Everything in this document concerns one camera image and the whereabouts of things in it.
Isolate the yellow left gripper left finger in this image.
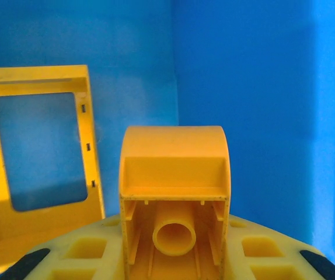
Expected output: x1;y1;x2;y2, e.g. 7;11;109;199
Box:
0;213;125;280

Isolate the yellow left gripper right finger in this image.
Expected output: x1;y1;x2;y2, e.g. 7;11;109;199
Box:
224;212;335;280

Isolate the yellow rounded lego brick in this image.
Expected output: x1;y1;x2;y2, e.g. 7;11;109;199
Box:
118;125;232;280

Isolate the blue plastic container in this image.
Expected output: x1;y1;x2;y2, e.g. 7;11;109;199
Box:
0;0;335;280

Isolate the yellow lego window frame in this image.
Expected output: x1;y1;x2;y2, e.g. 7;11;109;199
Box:
0;64;106;277

